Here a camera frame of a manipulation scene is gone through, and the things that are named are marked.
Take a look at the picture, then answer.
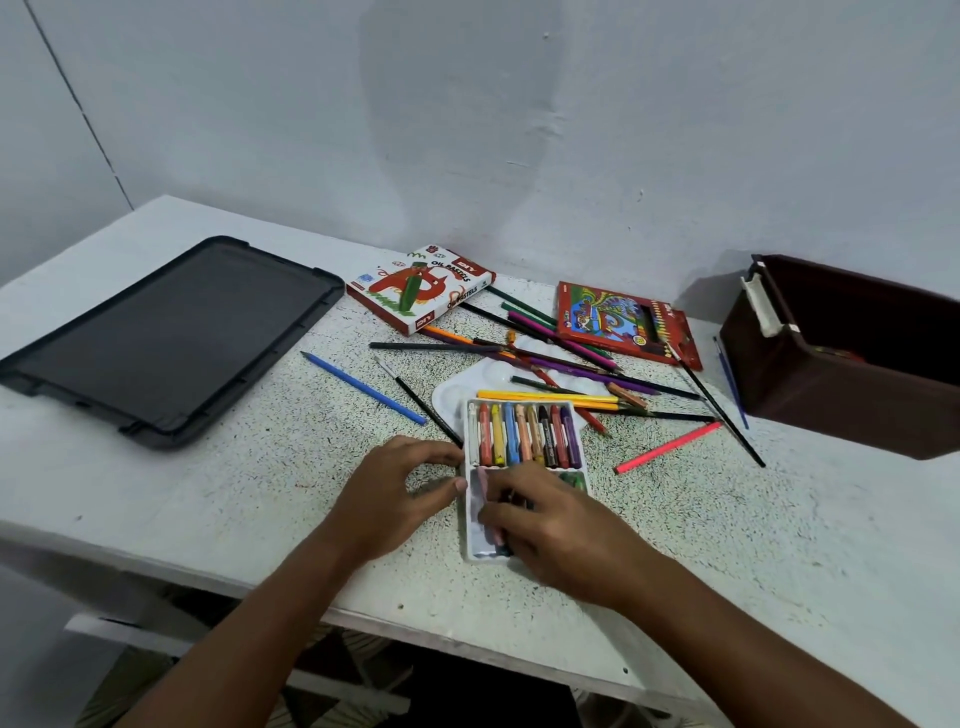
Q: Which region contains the person's left hand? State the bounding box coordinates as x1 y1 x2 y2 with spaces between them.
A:
322 436 468 565

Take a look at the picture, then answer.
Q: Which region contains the person's right hand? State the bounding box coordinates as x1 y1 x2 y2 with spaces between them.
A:
476 460 655 610

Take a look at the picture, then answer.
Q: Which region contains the white plastic crayon tray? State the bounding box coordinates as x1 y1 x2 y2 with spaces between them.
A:
460 396 594 564

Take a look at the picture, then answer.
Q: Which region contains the person's left forearm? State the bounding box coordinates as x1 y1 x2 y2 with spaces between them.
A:
112 522 372 728

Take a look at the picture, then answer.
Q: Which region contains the person's right forearm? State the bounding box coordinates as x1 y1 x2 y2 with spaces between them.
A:
611 545 922 728

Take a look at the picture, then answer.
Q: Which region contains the black pencil with white tip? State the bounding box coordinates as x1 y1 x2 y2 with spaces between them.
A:
372 354 465 450

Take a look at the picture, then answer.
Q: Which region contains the white paint palette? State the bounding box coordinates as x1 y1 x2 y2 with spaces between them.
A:
431 333 625 445

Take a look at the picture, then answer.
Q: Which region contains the row of coloured oil crayons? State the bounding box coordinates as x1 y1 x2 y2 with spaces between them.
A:
477 402 585 471

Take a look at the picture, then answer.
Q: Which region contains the blue pencil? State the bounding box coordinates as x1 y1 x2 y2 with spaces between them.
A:
300 350 429 427

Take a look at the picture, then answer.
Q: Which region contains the pile of coloured pencils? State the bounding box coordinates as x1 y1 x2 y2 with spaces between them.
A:
368 285 723 441

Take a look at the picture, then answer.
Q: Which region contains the pink pencil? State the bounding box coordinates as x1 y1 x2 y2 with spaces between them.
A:
613 420 724 476

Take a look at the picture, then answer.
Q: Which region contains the person's patterned clothing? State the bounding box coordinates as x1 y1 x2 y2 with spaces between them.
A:
75 621 588 728

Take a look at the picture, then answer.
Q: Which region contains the white and red crayon box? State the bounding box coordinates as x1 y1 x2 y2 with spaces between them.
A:
345 243 497 337

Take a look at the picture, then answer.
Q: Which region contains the red colour pencil box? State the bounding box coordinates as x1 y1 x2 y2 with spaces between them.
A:
555 280 705 373

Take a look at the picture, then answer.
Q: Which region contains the long black paintbrush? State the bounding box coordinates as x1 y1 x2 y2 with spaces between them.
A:
663 340 768 470

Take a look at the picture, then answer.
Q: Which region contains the thin blue paintbrush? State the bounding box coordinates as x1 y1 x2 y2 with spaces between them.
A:
711 335 751 432

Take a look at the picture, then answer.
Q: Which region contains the black plastic container lid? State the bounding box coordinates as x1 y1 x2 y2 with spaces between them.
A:
0 235 347 452

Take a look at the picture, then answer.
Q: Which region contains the dark brown storage box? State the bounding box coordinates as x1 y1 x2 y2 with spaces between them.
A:
719 252 960 462

